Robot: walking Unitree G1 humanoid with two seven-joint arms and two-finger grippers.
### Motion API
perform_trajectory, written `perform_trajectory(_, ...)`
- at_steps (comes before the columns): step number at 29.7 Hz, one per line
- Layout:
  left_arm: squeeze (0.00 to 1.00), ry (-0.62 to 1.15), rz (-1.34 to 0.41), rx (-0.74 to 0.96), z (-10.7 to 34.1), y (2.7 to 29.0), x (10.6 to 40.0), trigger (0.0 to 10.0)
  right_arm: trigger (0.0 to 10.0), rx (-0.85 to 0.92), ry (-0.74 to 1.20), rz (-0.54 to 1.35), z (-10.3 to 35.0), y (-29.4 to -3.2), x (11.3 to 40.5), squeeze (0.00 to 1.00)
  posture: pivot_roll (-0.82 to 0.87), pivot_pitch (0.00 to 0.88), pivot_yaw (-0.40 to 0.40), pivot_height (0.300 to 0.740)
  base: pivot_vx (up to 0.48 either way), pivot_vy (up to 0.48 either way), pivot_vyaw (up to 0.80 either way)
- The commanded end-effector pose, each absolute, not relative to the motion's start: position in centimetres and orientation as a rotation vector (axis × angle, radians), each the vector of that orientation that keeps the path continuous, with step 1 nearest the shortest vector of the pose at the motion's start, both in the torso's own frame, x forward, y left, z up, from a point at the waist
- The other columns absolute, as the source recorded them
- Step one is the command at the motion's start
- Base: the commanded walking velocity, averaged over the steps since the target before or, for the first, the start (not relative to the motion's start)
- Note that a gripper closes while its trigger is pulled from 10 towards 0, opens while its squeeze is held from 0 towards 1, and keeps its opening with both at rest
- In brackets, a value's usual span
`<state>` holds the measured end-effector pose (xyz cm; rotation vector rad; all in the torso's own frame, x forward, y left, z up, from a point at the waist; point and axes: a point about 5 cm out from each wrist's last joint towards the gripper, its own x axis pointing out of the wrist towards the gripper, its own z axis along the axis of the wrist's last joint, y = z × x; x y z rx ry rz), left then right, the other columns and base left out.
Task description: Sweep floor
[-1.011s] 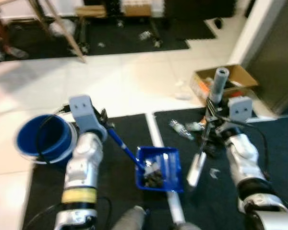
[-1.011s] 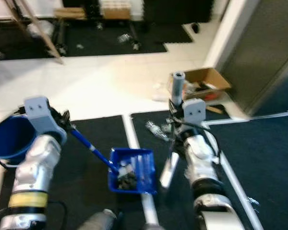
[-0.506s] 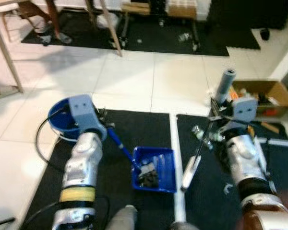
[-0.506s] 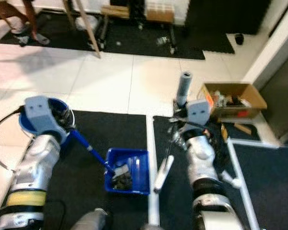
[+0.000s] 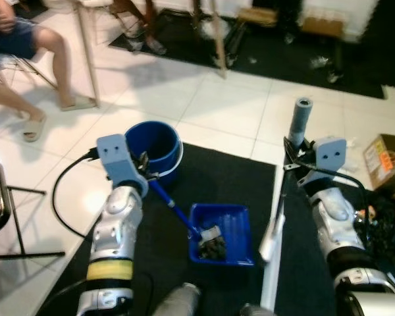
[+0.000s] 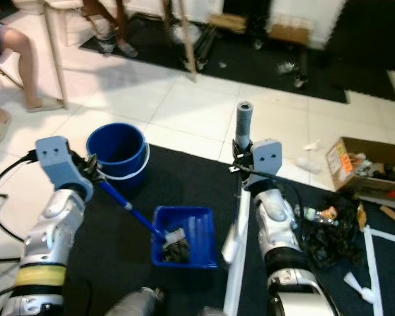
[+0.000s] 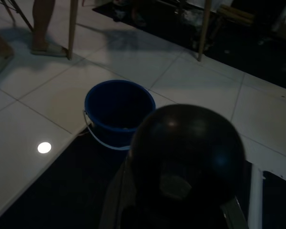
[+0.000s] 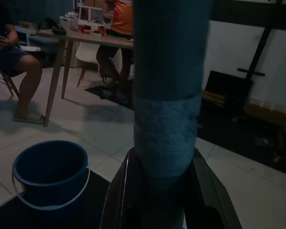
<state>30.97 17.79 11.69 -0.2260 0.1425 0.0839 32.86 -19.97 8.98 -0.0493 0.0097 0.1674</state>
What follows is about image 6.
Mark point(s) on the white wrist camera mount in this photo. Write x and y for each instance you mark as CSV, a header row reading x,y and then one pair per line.
x,y
56,158
266,158

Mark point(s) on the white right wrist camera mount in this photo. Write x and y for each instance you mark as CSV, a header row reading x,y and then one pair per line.
x,y
266,158

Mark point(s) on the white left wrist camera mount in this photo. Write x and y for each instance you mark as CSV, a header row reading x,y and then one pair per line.
x,y
56,158

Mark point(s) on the open cardboard box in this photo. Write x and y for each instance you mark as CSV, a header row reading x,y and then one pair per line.
x,y
339,155

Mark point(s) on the grey right robot leg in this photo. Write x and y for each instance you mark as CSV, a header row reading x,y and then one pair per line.
x,y
214,311

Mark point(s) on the black rubbish pile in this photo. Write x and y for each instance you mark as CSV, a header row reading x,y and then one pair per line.
x,y
332,230

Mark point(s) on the wooden table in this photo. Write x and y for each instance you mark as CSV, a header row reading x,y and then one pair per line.
x,y
52,52

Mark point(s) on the person in blue shorts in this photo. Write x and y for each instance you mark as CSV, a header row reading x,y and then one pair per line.
x,y
20,46

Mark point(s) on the person with bare legs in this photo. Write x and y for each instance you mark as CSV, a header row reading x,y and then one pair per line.
x,y
112,23

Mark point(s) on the blue plastic dustpan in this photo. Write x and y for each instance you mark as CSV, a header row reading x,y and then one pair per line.
x,y
191,227

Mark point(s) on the broom with grey grip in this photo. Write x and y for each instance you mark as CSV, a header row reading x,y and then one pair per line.
x,y
243,122

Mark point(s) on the grey robot leg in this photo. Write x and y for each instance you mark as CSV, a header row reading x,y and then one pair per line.
x,y
138,303
214,311

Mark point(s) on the brown cardboard scrap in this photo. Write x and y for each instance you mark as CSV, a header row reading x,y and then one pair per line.
x,y
394,216

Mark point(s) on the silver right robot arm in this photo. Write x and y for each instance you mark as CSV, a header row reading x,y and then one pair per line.
x,y
280,224

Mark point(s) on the blue plastic bucket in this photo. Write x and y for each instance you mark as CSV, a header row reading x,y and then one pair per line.
x,y
118,155

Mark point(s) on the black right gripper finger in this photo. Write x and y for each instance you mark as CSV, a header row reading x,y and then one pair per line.
x,y
236,167
236,147

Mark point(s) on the grey left robot leg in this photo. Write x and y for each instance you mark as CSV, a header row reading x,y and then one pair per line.
x,y
138,303

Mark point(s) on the white plastic piece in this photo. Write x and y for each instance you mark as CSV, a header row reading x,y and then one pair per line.
x,y
359,286

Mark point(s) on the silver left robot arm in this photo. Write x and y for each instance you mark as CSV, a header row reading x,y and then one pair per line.
x,y
49,230

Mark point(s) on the swept rubbish heap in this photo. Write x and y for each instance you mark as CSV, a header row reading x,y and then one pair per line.
x,y
176,247

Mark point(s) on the low wooden bench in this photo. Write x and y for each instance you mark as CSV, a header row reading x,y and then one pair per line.
x,y
288,34
224,21

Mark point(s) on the crushed clear bottle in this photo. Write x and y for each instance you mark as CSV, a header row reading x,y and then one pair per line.
x,y
286,68

